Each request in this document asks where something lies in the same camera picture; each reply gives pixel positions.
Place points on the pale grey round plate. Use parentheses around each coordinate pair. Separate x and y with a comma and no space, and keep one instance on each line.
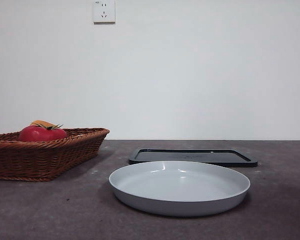
(175,182)

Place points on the white wall socket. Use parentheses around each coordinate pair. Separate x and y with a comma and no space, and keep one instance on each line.
(104,12)

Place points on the brown wicker basket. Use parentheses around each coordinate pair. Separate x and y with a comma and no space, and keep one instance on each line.
(40,160)

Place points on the black rectangular tray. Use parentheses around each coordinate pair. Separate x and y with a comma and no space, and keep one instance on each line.
(215,156)

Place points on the orange yellow vegetable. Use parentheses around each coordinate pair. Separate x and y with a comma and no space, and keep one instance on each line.
(41,123)

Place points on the red tomato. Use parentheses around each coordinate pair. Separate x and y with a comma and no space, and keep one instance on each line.
(40,135)

